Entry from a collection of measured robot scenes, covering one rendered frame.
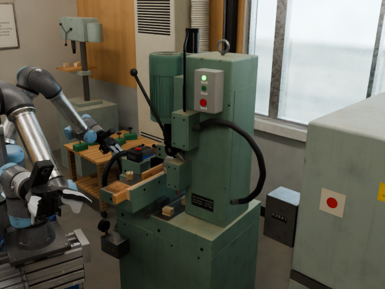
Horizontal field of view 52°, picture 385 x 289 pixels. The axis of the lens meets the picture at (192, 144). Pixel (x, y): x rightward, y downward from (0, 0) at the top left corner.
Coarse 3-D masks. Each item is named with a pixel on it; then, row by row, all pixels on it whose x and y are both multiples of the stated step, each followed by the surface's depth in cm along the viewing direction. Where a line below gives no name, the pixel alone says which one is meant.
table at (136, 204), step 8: (120, 176) 205; (136, 176) 197; (128, 184) 188; (104, 192) 182; (112, 192) 180; (152, 192) 182; (160, 192) 187; (168, 192) 192; (104, 200) 184; (112, 200) 180; (128, 200) 173; (136, 200) 174; (144, 200) 179; (152, 200) 183; (128, 208) 174; (136, 208) 175
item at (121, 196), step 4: (160, 172) 192; (152, 176) 188; (120, 192) 171; (124, 192) 172; (112, 196) 169; (116, 196) 168; (120, 196) 170; (124, 196) 172; (116, 200) 169; (120, 200) 171
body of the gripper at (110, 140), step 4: (96, 132) 228; (100, 132) 229; (104, 132) 232; (108, 136) 229; (96, 140) 232; (100, 140) 231; (104, 140) 225; (108, 140) 227; (112, 140) 228; (100, 144) 228; (112, 144) 228; (100, 148) 229; (104, 148) 227; (104, 152) 227
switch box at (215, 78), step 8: (200, 72) 149; (208, 72) 147; (216, 72) 145; (200, 80) 150; (208, 80) 147; (216, 80) 146; (200, 88) 151; (208, 88) 148; (216, 88) 147; (200, 96) 152; (208, 96) 149; (216, 96) 148; (200, 104) 153; (208, 104) 150; (216, 104) 150; (208, 112) 152; (216, 112) 151
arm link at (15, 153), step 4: (8, 144) 194; (12, 144) 194; (8, 148) 191; (12, 148) 191; (16, 148) 192; (20, 148) 192; (8, 152) 187; (12, 152) 188; (16, 152) 188; (20, 152) 190; (8, 156) 186; (12, 156) 186; (16, 156) 187; (20, 156) 189; (24, 156) 193; (8, 160) 186; (12, 160) 187; (16, 160) 188; (20, 160) 190; (24, 160) 193; (20, 164) 190; (24, 164) 193
